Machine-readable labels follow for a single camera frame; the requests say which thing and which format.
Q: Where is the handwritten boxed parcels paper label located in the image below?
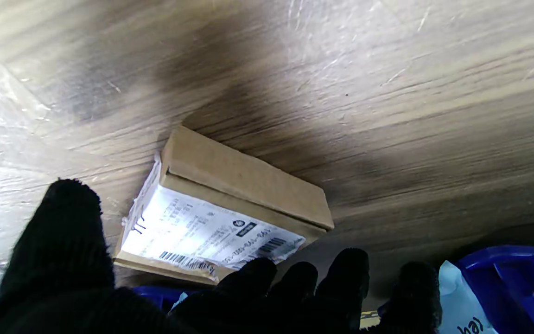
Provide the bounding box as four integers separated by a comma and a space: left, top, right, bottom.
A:
436, 260, 499, 334

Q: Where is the brown cardboard parcel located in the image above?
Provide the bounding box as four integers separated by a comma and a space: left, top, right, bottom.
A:
113, 125, 335, 284

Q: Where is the blue ribbed plastic bin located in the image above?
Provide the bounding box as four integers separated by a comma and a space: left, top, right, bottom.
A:
133, 285, 189, 312

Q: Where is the blue bin boxed parcels label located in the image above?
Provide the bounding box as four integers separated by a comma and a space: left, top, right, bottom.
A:
457, 245, 534, 334

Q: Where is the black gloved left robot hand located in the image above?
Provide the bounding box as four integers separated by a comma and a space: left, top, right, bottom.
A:
0, 179, 442, 334

